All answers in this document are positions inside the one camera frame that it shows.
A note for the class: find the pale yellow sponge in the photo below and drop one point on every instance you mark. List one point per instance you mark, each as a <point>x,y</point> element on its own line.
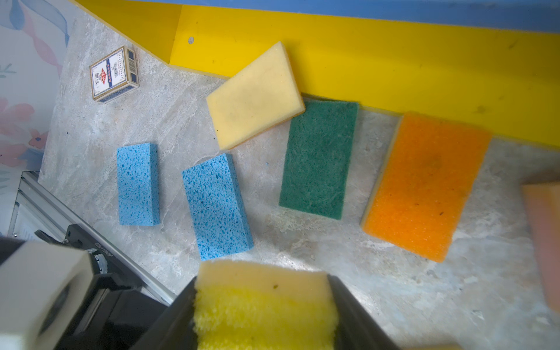
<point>260,96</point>

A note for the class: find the yellow scrub sponge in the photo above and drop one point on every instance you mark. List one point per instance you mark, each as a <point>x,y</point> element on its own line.
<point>246,305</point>

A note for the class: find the yellow shelf unit frame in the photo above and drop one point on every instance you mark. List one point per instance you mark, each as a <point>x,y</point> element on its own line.
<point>504,81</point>

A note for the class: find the light blue sponge left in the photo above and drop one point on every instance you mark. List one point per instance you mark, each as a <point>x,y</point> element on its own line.
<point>138,185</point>

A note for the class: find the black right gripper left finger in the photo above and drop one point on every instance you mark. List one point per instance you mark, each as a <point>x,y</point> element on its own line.
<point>174,329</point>

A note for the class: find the orange scrub sponge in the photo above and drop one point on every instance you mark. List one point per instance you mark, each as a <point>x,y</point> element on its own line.
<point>424,184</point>

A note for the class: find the dark green scrub sponge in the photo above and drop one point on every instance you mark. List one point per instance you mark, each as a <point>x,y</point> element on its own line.
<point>317,158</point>

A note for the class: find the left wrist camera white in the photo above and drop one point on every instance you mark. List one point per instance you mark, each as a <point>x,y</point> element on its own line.
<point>42,288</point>

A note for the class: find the small playing card box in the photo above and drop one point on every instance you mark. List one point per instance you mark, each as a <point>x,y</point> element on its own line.
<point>114,75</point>

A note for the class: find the light blue sponge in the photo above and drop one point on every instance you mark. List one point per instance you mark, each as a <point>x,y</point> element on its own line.
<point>138,185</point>
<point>217,209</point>

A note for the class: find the pink orange sponge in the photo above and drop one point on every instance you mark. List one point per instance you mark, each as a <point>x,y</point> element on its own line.
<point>541,203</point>

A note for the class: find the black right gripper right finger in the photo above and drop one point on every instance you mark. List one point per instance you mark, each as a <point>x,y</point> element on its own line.
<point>356,328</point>

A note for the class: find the light blue sponge right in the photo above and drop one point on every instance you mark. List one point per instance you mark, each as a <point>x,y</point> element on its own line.
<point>217,209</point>

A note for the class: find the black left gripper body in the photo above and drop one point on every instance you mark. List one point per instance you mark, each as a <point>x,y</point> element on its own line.
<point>112,316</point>

